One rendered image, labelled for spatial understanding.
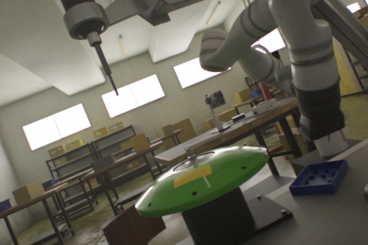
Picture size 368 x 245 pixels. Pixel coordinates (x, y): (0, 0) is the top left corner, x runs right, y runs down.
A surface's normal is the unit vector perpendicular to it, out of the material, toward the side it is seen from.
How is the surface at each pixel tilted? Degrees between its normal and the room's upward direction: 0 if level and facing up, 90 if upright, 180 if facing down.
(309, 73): 102
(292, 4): 119
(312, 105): 108
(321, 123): 114
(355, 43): 131
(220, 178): 24
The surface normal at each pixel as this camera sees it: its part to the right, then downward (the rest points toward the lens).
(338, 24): -0.34, 0.84
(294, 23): -0.61, 0.74
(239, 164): -0.16, -0.94
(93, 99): 0.15, -0.11
